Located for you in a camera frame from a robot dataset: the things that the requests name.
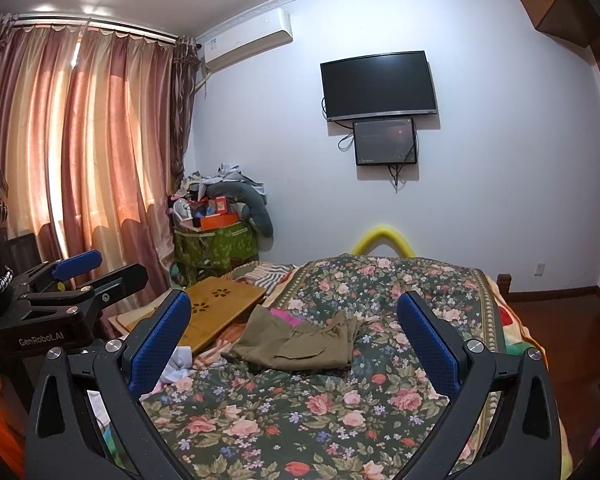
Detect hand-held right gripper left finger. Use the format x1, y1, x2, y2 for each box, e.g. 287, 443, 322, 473
24, 289, 197, 480

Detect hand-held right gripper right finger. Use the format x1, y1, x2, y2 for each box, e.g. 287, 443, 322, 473
396, 290, 566, 480

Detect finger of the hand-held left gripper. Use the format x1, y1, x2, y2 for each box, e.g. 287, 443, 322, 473
19, 263, 150, 319
17, 250, 104, 294

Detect khaki pants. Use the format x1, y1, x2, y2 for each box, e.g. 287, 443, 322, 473
221, 305, 361, 372

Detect person's left forearm orange sleeve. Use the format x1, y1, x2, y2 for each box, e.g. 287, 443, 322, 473
0, 367, 28, 480

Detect white cloth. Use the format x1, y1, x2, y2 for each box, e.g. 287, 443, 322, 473
157, 345, 197, 386

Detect wooden lap table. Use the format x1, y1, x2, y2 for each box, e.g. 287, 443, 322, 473
125, 280, 267, 356

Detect colourful fleece blanket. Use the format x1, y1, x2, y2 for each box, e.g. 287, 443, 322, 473
482, 272, 573, 480

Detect green floral storage box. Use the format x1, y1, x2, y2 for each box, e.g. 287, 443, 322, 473
172, 222, 258, 286

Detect pink curtain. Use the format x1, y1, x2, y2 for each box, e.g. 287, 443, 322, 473
0, 12, 203, 341

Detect orange box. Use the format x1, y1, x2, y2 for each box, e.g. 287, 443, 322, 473
198, 212, 241, 231

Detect yellow foam tube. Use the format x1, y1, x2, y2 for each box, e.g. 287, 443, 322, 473
351, 225, 416, 260

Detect striped cloth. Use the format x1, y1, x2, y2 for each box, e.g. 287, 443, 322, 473
230, 262, 298, 301

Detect pink cloth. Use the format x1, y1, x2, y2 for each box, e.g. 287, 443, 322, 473
270, 307, 303, 331

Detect dark floral quilt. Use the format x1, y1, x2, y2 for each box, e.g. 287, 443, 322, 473
139, 252, 511, 480

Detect pile of grey clothes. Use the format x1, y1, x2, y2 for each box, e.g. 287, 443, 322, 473
182, 163, 266, 196

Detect grey plush pillow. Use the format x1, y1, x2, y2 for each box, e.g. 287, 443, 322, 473
205, 180, 276, 236

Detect white air conditioner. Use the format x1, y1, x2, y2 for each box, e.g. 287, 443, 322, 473
196, 7, 294, 73

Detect small wall monitor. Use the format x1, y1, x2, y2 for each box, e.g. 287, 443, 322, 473
352, 116, 418, 167

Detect curtain rail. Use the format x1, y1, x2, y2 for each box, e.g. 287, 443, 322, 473
10, 12, 181, 44

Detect black wall television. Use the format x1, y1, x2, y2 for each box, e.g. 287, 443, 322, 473
320, 50, 440, 123

